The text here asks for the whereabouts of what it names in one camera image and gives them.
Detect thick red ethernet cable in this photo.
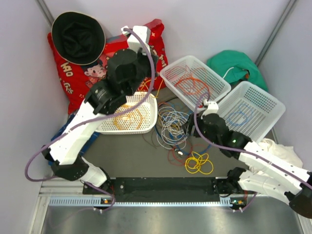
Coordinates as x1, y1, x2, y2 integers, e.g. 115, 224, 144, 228
174, 77, 212, 108

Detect thin blue wire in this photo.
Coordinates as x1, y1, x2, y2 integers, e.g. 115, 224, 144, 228
228, 103, 255, 126

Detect yellow thin cable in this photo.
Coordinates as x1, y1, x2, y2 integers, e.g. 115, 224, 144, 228
185, 151, 215, 174

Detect orange thin wire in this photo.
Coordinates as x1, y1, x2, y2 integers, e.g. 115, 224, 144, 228
175, 78, 208, 96

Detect thin red wire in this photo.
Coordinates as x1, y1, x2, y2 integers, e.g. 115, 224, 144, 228
167, 63, 213, 166

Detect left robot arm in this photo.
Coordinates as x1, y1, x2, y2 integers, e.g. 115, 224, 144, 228
42, 48, 158, 194

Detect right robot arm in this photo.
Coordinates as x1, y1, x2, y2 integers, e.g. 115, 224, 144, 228
182, 113, 312, 218

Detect white rectangular basket right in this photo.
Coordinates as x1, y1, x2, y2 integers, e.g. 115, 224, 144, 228
217, 81, 286, 143

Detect white rectangular basket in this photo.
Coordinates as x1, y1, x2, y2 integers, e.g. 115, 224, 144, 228
217, 81, 286, 143
159, 55, 231, 111

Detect white rectangular basket centre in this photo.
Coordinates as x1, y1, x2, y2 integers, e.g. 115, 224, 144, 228
159, 55, 231, 111

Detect white basket with rounded corners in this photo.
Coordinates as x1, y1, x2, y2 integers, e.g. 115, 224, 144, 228
96, 94, 158, 135

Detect green cloth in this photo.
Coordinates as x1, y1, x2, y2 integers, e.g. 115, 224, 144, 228
206, 50, 269, 92

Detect black round hat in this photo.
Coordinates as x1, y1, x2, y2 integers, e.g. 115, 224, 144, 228
51, 11, 106, 65

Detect red printed pillow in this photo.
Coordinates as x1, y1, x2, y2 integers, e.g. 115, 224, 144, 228
47, 19, 168, 114

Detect white cloth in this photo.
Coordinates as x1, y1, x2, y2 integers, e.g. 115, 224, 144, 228
258, 138, 303, 168

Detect blue plaid cloth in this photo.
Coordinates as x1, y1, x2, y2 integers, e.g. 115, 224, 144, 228
51, 113, 99, 156

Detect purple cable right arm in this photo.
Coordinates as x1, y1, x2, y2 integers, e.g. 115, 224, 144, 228
194, 91, 312, 213

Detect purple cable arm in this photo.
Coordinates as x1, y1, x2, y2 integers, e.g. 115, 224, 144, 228
194, 91, 312, 213
24, 28, 156, 215

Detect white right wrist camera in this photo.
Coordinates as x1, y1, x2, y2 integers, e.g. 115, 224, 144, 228
199, 98, 219, 118

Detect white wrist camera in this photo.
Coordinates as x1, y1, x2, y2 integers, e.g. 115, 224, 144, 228
199, 98, 219, 118
121, 25, 151, 55

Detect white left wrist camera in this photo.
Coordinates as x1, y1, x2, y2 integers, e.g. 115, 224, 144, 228
121, 25, 151, 55

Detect white grey wire coil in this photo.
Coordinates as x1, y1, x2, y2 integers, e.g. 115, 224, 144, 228
156, 106, 193, 149

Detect orange cable in basket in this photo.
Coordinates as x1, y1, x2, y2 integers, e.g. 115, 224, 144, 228
113, 102, 147, 131

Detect blue ethernet cable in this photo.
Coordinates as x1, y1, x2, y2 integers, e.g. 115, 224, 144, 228
156, 102, 213, 156

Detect black thin wire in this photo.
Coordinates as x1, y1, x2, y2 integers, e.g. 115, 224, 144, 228
142, 96, 203, 152

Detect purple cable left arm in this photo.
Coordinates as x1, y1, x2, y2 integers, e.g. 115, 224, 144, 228
24, 28, 156, 215

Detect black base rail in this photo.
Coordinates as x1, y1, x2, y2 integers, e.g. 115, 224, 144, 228
82, 177, 227, 202

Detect white slotted cable duct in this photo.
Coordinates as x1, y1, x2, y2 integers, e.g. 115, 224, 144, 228
48, 196, 247, 208

